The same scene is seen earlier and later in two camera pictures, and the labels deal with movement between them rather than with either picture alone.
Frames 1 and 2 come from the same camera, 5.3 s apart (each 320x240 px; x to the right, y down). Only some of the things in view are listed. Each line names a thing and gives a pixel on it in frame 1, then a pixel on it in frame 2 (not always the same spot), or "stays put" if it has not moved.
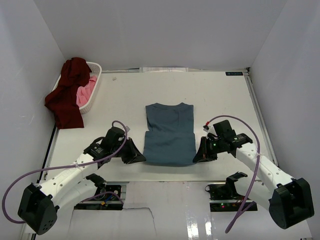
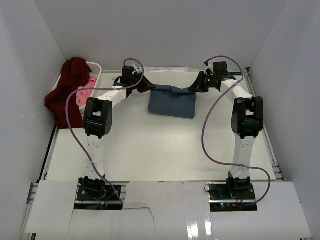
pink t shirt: x=83 y=93 stays put
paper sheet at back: x=163 y=69 stays put
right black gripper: x=203 y=154 → x=198 y=86
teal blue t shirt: x=170 y=139 → x=172 y=101
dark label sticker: x=234 y=73 stays put
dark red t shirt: x=75 y=73 stays put
